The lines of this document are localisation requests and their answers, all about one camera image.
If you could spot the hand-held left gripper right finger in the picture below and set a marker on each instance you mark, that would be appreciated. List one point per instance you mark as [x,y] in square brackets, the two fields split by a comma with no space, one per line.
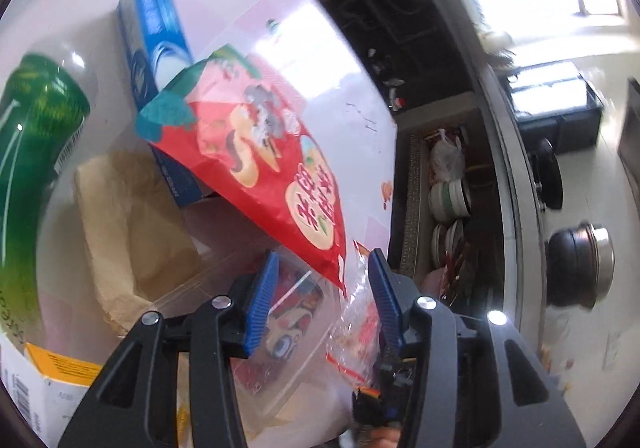
[385,298]

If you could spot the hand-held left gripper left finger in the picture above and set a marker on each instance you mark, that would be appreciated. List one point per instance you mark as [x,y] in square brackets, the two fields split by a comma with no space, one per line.
[260,303]

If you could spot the clear cartoon print plastic package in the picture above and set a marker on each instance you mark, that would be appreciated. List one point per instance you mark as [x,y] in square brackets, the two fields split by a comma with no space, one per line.
[295,308]

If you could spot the red snack bag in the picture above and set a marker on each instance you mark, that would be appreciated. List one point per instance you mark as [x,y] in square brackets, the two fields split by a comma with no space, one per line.
[240,163]

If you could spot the yellow white cardboard box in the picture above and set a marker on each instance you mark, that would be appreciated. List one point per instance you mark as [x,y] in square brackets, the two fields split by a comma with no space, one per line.
[50,393]

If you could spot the clear red print plastic wrapper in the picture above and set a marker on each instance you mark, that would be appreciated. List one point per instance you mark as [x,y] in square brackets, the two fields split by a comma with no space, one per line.
[357,333]

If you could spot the stack of white bowls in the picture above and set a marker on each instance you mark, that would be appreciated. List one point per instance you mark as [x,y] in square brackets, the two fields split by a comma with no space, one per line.
[447,243]
[450,198]

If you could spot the brown paper napkin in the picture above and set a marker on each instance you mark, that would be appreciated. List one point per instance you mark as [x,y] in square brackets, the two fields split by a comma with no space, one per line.
[130,228]

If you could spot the white plastic bag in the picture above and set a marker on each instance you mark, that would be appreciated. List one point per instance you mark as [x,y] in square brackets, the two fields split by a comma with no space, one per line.
[445,158]

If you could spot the black cooking pot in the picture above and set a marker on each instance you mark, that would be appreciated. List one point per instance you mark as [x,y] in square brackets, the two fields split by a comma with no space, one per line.
[575,268]

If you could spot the black round pan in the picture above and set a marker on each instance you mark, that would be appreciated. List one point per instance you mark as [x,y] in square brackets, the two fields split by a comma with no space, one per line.
[547,173]

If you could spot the black crate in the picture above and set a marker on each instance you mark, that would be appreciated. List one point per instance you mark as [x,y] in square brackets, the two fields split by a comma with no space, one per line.
[565,123]

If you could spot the floral plastic tablecloth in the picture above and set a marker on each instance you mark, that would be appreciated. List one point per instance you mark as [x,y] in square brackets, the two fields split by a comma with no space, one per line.
[320,53]

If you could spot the green plastic bottle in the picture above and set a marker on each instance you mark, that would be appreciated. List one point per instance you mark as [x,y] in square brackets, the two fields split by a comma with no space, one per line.
[35,128]

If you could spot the blue toothpaste box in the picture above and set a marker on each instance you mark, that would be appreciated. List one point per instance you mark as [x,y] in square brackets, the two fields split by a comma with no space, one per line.
[150,18]

